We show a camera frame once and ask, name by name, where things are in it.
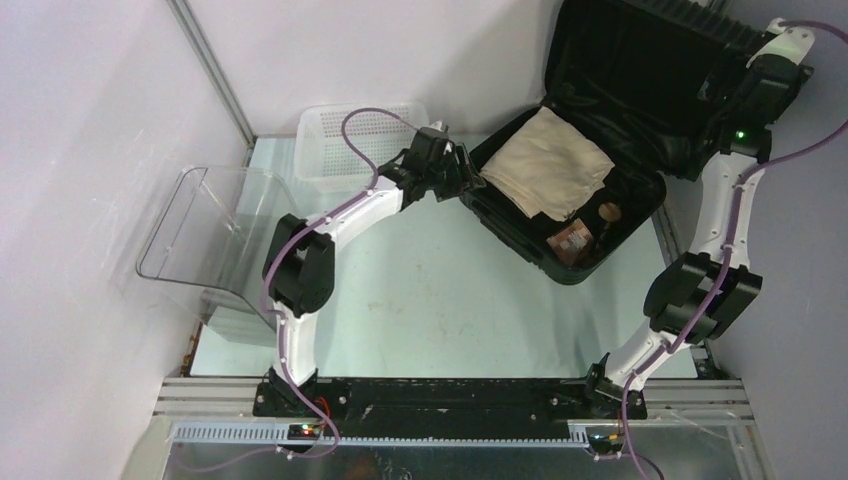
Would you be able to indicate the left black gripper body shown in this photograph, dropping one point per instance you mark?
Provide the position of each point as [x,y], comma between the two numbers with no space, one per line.
[446,179]

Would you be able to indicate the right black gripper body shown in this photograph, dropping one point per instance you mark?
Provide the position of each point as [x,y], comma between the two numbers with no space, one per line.
[733,70]

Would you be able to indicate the black ribbed hard-shell suitcase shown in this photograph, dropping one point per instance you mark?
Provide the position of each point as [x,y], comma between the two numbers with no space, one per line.
[623,74]

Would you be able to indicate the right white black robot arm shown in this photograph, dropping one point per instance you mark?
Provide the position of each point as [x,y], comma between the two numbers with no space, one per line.
[707,288]

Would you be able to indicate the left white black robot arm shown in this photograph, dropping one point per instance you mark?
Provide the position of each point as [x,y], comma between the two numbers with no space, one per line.
[299,275]

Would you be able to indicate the beige folded cloth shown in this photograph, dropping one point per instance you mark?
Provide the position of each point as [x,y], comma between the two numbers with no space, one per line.
[548,167]

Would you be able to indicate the white perforated plastic basket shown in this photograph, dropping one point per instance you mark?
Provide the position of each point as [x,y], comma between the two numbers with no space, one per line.
[329,136]

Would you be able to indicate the round wooden brush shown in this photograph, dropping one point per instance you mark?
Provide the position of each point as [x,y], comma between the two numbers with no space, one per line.
[608,214]

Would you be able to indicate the clear acrylic bin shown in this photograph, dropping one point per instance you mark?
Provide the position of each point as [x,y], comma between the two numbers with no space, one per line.
[208,248]

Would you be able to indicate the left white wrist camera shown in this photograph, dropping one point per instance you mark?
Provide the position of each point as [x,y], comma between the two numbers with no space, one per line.
[440,128]

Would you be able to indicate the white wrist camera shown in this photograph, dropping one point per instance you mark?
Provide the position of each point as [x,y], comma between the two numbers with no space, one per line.
[440,128]
[790,43]

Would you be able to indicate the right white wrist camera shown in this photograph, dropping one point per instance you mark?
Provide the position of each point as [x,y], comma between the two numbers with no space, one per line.
[790,43]

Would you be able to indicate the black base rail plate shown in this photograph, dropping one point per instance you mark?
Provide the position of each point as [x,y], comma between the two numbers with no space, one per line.
[467,409]

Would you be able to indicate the aluminium frame rail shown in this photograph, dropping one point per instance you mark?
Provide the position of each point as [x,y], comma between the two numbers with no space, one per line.
[267,408]

